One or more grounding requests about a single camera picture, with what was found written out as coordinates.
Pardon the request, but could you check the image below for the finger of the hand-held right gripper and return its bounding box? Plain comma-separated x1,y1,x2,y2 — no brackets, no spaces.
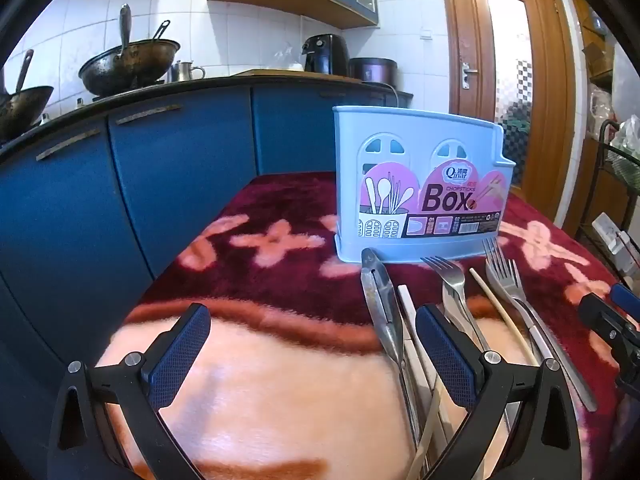
579,292,640,361
611,282,640,322

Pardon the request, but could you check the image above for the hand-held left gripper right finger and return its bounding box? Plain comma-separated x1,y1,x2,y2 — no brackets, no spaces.
415,304,583,480

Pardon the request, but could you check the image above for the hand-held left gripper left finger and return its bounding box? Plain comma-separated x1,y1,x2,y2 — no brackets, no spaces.
47,304,211,480

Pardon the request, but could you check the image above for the white chopstick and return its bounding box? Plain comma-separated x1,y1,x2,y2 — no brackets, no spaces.
396,284,451,436

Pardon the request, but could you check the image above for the wooden chopstick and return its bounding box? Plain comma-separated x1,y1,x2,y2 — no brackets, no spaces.
469,267,540,367
417,382,443,480

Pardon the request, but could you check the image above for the metal fork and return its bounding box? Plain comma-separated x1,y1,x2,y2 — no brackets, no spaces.
481,237,599,412
487,252,556,361
421,255,488,356

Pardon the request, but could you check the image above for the light blue plastic utensil box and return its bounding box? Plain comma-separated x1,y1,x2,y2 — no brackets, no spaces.
332,105,516,265

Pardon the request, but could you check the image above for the white power strip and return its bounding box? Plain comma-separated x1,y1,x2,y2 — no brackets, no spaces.
591,212,638,281

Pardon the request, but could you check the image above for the red flower-patterned blanket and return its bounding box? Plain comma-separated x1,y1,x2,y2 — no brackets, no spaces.
95,170,631,480

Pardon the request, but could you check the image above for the black metal rack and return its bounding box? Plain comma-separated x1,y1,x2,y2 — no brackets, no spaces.
597,119,640,281

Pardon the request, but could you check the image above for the white plastic bag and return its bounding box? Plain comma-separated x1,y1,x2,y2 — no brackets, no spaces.
607,115,640,158

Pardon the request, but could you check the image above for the blue kitchen base cabinet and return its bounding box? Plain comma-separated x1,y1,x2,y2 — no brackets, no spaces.
0,82,413,391

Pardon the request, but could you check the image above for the black kitchen countertop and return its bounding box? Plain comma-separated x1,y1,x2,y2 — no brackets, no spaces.
0,74,413,161

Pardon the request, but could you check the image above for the metal kettle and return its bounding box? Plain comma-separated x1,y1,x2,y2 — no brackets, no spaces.
169,60,207,83

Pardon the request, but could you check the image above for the small black wok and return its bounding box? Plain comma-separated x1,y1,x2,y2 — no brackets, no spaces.
0,49,55,142

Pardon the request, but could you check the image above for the large black wok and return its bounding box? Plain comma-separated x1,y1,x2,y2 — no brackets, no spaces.
78,20,182,98

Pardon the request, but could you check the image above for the dark rice cooker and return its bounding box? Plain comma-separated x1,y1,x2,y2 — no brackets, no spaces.
349,57,399,84

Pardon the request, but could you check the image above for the wooden cutting board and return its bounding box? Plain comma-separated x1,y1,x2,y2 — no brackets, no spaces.
246,71,362,84

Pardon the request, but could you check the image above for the clear plastic bag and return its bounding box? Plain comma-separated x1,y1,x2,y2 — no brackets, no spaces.
272,42,305,72

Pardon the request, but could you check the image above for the wooden door with glass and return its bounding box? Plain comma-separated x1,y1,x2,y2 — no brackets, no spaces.
437,0,578,221

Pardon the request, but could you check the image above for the black air fryer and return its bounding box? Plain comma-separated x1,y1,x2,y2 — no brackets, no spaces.
301,34,351,77

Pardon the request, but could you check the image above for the dark-handled ladle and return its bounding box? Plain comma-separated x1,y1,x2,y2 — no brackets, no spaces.
118,4,134,61

